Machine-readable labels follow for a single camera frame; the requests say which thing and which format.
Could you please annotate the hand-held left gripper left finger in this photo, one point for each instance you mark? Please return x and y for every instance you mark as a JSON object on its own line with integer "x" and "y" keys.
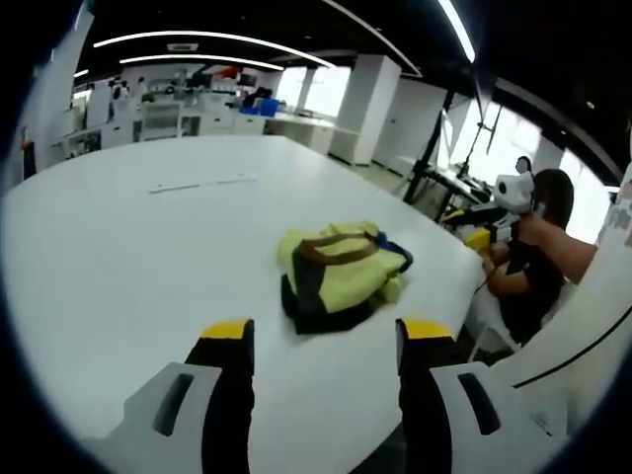
{"x": 224, "y": 395}

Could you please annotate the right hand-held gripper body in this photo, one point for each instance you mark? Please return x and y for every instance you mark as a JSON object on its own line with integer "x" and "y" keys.
{"x": 516, "y": 195}

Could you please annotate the black stand frame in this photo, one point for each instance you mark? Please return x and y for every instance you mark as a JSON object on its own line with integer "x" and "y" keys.
{"x": 434, "y": 148}

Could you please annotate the long white counter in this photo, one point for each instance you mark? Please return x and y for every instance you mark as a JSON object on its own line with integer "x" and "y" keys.
{"x": 301, "y": 131}

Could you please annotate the blue storage bins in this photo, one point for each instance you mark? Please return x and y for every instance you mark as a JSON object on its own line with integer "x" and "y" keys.
{"x": 261, "y": 107}

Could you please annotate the person's right hand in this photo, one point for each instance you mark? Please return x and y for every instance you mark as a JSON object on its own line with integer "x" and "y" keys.
{"x": 533, "y": 227}

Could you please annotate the yellow-green and black garment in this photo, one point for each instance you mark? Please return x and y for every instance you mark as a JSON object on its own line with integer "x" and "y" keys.
{"x": 345, "y": 274}

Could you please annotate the bright ceiling light strip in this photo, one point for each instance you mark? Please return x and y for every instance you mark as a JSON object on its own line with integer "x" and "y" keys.
{"x": 459, "y": 29}

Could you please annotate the white shelving unit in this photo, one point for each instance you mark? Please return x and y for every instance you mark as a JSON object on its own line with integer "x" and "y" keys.
{"x": 163, "y": 121}

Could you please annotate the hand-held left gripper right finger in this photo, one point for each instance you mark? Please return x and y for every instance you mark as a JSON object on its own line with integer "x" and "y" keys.
{"x": 424, "y": 395}

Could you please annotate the white chair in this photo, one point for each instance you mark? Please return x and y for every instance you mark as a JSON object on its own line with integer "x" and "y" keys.
{"x": 486, "y": 311}

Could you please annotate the short ceiling light strip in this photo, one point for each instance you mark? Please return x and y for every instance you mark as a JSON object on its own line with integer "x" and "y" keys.
{"x": 197, "y": 59}

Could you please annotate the white square pillar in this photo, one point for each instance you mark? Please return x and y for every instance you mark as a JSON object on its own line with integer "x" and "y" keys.
{"x": 365, "y": 108}

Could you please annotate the long ceiling light strip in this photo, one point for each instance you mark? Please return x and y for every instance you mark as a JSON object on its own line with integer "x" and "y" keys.
{"x": 212, "y": 37}

